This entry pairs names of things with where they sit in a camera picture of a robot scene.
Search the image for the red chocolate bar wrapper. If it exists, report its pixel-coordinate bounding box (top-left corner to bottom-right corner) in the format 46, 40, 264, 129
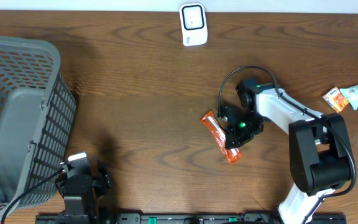
200, 110, 242, 164

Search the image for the orange tissue packet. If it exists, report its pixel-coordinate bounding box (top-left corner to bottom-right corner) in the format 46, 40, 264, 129
323, 86, 349, 113

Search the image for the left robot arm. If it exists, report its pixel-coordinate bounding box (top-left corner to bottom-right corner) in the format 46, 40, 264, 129
55, 159, 115, 224

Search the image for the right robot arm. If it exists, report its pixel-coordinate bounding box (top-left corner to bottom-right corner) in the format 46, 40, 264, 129
218, 78, 356, 223

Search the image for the white barcode scanner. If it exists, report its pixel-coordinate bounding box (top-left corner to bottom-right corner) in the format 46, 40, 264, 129
179, 3, 208, 47

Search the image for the grey plastic shopping basket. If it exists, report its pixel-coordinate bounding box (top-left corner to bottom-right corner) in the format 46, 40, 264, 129
0, 36, 76, 219

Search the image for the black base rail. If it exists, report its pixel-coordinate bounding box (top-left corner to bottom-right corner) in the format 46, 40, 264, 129
35, 212, 347, 224

